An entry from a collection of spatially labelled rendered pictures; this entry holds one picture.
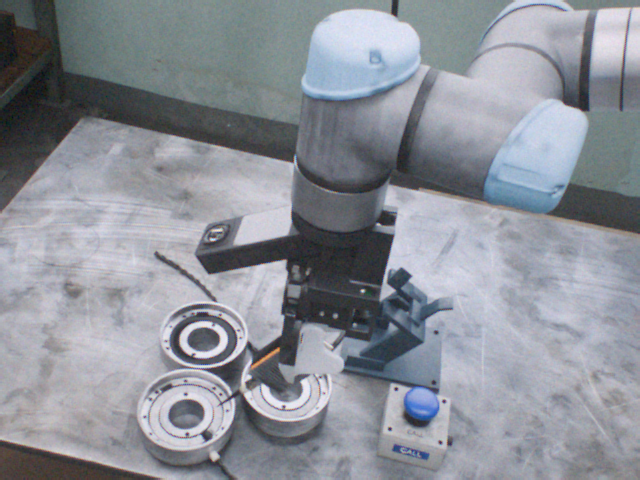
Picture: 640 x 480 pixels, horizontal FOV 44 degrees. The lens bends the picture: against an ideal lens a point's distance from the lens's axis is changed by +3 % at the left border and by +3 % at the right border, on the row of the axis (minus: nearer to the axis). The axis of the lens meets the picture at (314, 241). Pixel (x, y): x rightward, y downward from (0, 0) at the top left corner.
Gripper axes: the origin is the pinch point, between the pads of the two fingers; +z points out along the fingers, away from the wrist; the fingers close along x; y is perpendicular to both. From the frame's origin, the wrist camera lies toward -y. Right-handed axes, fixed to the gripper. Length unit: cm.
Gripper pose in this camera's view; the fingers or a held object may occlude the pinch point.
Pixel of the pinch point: (287, 358)
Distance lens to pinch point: 76.5
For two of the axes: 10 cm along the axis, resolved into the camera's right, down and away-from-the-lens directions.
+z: -1.1, 7.4, 6.7
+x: 1.6, -6.5, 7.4
